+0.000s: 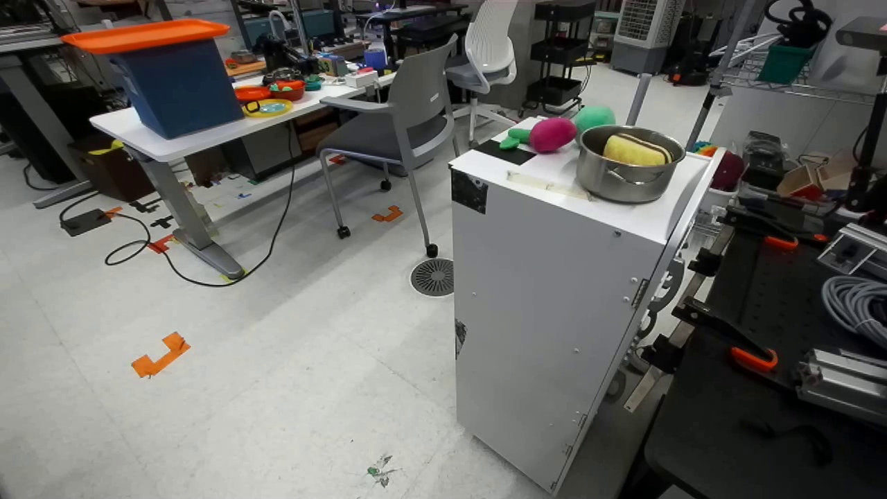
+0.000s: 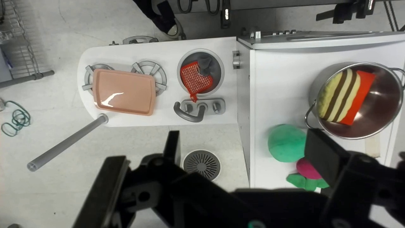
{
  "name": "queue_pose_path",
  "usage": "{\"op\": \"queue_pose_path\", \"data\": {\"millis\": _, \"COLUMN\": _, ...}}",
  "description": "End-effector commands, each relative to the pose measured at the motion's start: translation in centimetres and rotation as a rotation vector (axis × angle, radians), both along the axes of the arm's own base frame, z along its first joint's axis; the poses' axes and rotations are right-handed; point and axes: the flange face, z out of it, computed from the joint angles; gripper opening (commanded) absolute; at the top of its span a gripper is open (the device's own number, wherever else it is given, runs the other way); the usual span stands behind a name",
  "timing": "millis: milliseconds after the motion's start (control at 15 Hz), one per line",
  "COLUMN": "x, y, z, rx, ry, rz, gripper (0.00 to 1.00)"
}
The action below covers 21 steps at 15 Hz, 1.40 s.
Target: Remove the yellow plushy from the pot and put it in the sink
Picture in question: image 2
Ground round grey floor drain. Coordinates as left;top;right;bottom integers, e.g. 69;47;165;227
183;149;223;183

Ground stainless steel pot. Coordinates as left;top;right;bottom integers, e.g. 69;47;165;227
303;61;405;141

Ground pink plush with green leaves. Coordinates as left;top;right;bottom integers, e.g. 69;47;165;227
285;157;332;193

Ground grey cabinet handle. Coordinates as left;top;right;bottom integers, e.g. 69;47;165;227
232;48;242;71

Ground red rectangular block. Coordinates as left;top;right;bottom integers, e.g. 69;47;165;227
337;70;377;128

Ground teal cable loop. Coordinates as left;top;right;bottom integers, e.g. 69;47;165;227
0;98;33;140

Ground grey wire rack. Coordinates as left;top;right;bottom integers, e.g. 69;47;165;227
0;0;57;89

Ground pink plastic tray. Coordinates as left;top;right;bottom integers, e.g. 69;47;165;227
91;69;159;117

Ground green plush ball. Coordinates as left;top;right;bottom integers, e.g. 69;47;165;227
267;123;308;164

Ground grey toy stove burner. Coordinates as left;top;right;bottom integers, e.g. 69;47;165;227
129;60;169;97
81;62;117;93

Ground black clamp with orange handle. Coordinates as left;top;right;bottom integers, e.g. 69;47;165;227
315;0;384;26
218;0;234;31

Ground yellow brown striped plushy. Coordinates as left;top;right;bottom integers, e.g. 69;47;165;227
317;69;364;126

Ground grey toy faucet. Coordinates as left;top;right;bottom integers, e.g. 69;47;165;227
172;97;227;124

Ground grey metal pole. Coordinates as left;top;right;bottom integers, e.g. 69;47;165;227
26;112;110;173

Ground white toy kitchen cabinet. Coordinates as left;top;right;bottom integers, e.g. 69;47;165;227
234;32;405;190

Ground white toy stove top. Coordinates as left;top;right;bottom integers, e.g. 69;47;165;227
76;36;241;128

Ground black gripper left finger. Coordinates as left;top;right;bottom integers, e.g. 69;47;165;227
72;130;200;228

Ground red mesh net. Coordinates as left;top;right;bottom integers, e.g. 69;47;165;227
180;60;215;103

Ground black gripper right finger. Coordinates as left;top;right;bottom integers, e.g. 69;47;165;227
304;128;405;228

